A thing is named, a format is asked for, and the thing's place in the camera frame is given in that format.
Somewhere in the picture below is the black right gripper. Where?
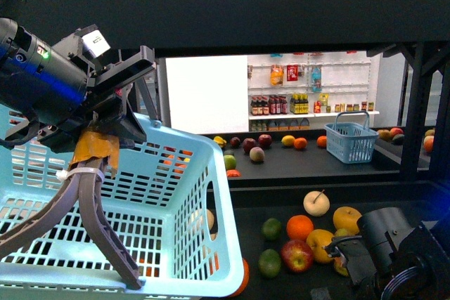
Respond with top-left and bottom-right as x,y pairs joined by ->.
324,235 -> 376,285

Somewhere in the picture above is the white pear lower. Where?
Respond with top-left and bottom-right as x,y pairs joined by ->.
206,209 -> 215,230

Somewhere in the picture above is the small orange centre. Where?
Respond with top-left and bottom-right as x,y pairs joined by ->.
286,215 -> 314,241

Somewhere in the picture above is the black shelf post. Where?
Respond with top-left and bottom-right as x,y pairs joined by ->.
399,42 -> 434,182

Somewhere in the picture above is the far blue shopping basket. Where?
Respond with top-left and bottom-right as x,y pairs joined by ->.
324,111 -> 379,164

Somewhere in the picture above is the green lime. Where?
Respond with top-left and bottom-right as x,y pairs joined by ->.
261,218 -> 282,241
258,249 -> 282,279

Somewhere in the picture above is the black shelf tray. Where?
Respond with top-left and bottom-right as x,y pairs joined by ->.
231,180 -> 449,299

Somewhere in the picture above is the large orange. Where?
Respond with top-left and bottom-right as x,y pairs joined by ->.
228,259 -> 250,298

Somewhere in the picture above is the black upper shelf board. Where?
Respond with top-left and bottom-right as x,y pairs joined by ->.
17,0 -> 449,58

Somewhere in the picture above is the green lime upper centre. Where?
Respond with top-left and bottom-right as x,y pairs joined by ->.
261,218 -> 282,241

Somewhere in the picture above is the light blue basket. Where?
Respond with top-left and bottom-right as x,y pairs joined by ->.
1,115 -> 243,299

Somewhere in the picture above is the golden pear right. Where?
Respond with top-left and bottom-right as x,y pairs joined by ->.
333,206 -> 362,235

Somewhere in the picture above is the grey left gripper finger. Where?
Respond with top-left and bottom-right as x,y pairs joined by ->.
78,158 -> 143,289
1,161 -> 92,259

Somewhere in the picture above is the red apple centre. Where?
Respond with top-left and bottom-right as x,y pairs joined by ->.
281,239 -> 314,274

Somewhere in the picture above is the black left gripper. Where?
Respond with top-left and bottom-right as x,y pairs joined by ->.
37,25 -> 155,153

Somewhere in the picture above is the white pear with stem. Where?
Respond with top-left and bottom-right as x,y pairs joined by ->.
303,190 -> 330,216

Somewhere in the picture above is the yellow orange apple centre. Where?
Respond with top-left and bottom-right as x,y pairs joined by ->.
307,229 -> 334,264

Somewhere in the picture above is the green lime lower centre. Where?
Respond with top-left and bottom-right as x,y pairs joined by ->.
258,249 -> 282,279

